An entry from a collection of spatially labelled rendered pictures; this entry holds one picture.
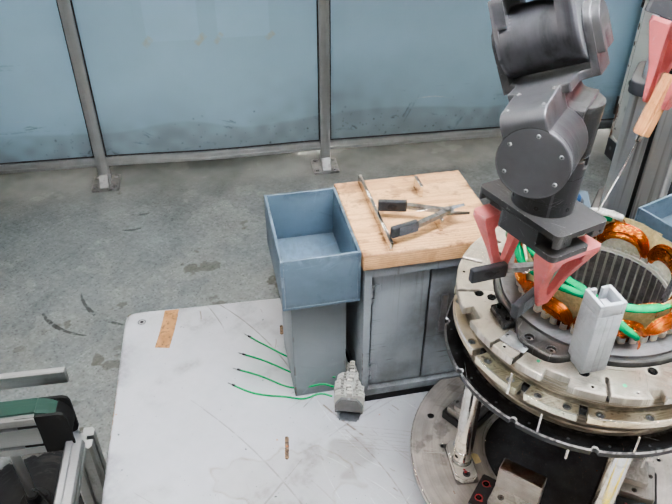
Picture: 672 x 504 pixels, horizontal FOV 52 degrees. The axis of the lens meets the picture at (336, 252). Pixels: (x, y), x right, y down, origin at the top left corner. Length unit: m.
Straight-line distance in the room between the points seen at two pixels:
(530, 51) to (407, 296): 0.48
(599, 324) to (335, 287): 0.38
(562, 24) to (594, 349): 0.31
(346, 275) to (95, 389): 1.47
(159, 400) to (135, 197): 2.09
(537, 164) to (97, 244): 2.47
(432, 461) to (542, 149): 0.58
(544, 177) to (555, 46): 0.11
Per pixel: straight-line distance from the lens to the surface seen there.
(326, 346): 1.03
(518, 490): 0.94
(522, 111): 0.53
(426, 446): 1.02
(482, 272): 0.70
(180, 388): 1.13
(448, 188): 1.04
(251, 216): 2.91
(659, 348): 0.78
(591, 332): 0.70
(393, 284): 0.95
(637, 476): 1.01
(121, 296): 2.59
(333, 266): 0.90
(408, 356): 1.05
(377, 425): 1.06
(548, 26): 0.58
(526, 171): 0.54
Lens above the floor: 1.60
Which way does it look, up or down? 37 degrees down
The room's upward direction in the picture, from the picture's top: straight up
